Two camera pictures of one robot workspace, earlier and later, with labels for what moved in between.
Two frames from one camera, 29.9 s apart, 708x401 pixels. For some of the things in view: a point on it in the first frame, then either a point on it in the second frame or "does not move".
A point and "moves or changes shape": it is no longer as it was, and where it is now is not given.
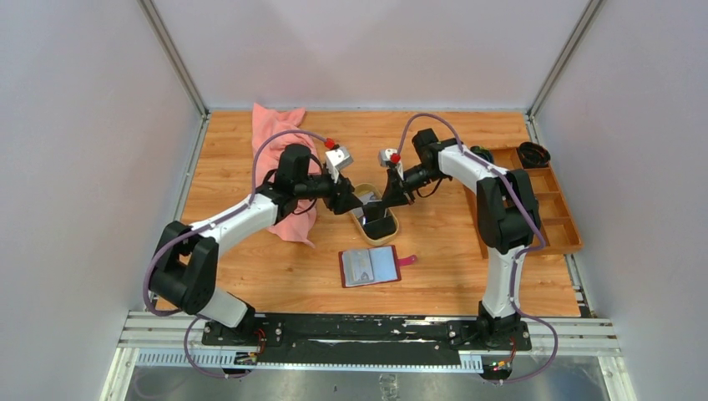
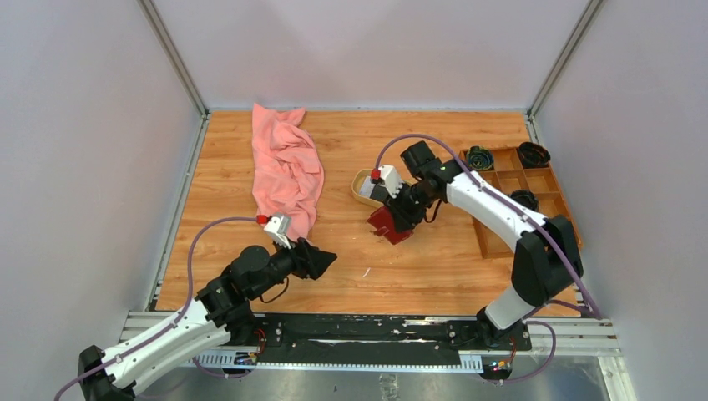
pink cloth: x=271 y=129 does not move
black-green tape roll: x=482 y=152 does not move
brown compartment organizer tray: x=555 y=220 does not move
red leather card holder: x=371 y=266 moves or changes shape
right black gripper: x=394 y=193 → x=403 y=218
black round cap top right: x=533 y=155 does not move
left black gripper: x=345 y=200 → x=309 y=261
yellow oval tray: x=364 y=189 → x=357 y=182
